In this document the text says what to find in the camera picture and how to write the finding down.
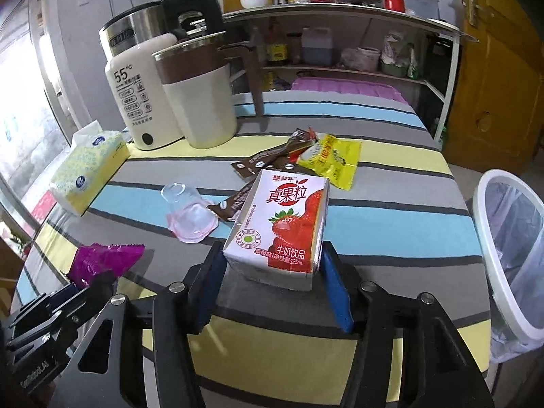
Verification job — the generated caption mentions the clear plastic bin liner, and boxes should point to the clear plastic bin liner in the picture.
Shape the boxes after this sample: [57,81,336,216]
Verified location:
[484,176,544,364]

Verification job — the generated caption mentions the dark sauce bottle yellow label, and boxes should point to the dark sauce bottle yellow label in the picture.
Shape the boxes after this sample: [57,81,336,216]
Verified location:
[266,19,289,65]

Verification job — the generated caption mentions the white window frame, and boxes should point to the white window frame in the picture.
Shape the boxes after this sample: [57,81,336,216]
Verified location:
[40,0,86,132]

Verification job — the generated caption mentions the cream jug brown handle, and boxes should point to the cream jug brown handle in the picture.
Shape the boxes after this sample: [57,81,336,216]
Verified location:
[152,31,266,149]

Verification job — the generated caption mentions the steel kettle black handle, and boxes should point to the steel kettle black handle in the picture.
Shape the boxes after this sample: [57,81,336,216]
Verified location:
[99,0,224,58]

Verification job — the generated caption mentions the small dark jar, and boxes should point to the small dark jar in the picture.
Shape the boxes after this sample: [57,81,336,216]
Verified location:
[287,33,302,64]

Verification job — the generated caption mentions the yellow tissue pack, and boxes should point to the yellow tissue pack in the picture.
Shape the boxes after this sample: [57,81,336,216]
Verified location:
[48,122,131,217]

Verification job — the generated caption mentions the white water heater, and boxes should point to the white water heater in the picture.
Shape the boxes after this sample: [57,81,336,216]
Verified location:
[105,34,184,151]

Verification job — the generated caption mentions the white plastic tub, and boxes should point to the white plastic tub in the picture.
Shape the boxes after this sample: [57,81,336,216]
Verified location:
[356,47,381,72]

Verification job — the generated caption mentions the magenta foil packet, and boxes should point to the magenta foil packet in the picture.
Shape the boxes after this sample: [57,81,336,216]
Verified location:
[68,243,145,288]

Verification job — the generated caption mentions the pink plastic bag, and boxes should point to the pink plastic bag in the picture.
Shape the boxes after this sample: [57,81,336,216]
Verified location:
[340,47,362,69]

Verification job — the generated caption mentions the clear plastic bottle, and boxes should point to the clear plastic bottle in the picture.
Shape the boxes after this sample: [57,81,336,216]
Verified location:
[249,25,266,66]

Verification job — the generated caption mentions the black bin with white rim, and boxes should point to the black bin with white rim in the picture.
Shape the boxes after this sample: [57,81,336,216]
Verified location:
[472,169,544,351]

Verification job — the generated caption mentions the bundle of plastic bags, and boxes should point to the bundle of plastic bags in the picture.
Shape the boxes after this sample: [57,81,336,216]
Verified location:
[380,34,419,78]

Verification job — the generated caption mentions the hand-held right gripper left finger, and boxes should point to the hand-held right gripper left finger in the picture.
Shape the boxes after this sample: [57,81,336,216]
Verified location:
[45,242,228,408]

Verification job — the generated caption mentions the brown coffee sachet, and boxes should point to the brown coffee sachet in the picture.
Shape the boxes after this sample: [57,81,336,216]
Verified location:
[207,181,258,222]
[231,128,317,178]

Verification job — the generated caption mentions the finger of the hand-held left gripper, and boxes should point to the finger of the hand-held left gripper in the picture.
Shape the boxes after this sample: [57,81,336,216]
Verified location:
[11,284,86,332]
[4,271,117,351]

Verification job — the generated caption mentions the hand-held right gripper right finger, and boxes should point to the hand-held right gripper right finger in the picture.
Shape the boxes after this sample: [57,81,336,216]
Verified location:
[321,241,496,408]

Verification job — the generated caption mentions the clear plastic cup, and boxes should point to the clear plastic cup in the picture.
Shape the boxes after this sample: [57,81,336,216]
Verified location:
[160,182,218,244]

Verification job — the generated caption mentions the red strawberry drink carton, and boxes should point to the red strawberry drink carton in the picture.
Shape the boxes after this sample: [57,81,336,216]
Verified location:
[222,169,331,293]

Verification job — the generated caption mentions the plastic jug with dark liquid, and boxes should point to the plastic jug with dark liquid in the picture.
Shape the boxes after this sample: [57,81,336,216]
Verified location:
[301,27,333,64]

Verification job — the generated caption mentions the striped tablecloth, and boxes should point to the striped tablecloth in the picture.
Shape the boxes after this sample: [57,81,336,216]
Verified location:
[11,91,494,408]

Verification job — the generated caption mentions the pink plastic box lid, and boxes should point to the pink plastic box lid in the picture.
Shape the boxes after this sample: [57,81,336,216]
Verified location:
[291,77,409,105]

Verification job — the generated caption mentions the brass door handle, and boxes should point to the brass door handle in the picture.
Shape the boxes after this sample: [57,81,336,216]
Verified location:
[465,0,489,43]

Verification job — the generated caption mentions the white plastic container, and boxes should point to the white plastic container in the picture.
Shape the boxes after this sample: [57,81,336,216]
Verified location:
[399,0,440,20]

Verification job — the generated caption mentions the yellow wooden door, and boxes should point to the yellow wooden door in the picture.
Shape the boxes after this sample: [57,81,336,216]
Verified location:
[442,0,544,175]

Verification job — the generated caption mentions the yellow snack packet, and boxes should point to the yellow snack packet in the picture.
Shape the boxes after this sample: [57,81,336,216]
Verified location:
[296,133,362,190]

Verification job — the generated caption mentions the white metal shelf unit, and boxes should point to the white metal shelf unit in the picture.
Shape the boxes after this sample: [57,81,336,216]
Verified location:
[221,2,462,145]

